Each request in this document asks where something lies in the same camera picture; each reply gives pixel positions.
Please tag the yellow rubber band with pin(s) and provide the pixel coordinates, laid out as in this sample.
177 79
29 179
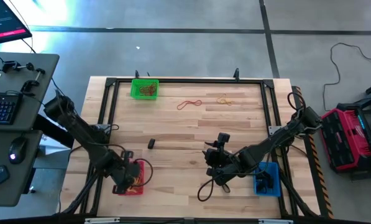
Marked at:
222 100

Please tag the black keyboard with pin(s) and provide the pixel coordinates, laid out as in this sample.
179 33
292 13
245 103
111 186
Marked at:
0 109

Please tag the blue plastic basket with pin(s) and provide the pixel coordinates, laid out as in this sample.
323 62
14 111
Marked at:
276 186

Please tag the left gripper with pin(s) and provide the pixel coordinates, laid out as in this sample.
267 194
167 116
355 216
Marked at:
127 174

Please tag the red and black equipment case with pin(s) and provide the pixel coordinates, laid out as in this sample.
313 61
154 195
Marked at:
353 146

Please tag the black aluminium table frame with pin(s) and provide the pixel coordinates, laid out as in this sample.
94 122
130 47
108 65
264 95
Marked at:
188 81

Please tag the black metal clamp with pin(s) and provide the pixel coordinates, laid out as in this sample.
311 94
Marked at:
8 66
30 84

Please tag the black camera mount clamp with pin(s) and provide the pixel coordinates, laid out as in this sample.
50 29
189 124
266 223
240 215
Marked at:
236 74
137 74

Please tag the red rubber band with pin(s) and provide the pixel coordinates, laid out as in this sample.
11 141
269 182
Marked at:
179 107

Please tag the green plastic basket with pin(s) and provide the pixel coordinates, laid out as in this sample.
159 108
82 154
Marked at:
135 96

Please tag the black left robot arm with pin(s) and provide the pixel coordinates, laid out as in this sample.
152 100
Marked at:
79 130

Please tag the tangle of yellow rubber bands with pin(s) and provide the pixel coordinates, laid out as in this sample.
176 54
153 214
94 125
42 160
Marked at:
135 187

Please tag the silver metal bracket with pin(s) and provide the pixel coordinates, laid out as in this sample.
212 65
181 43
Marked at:
102 221
275 221

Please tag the red plastic basket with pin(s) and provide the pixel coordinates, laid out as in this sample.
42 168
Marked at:
141 189

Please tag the black computer mouse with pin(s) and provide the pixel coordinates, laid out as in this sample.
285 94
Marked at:
17 151

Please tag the grey metal mounting plate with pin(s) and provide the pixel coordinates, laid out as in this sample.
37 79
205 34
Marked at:
273 129

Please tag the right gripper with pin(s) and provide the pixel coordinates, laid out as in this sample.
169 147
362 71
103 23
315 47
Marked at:
228 168

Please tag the monitor with red stripe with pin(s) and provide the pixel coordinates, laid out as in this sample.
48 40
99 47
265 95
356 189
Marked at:
2 18

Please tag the yellow black hazard strip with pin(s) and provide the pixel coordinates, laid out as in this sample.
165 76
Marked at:
320 174

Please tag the white papers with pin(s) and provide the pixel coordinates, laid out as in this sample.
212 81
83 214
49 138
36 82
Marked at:
53 147

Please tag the tangle of red rubber bands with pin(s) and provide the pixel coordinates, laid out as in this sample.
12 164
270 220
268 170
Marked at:
148 90

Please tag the grey desk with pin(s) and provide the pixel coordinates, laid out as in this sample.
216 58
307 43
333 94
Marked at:
5 140

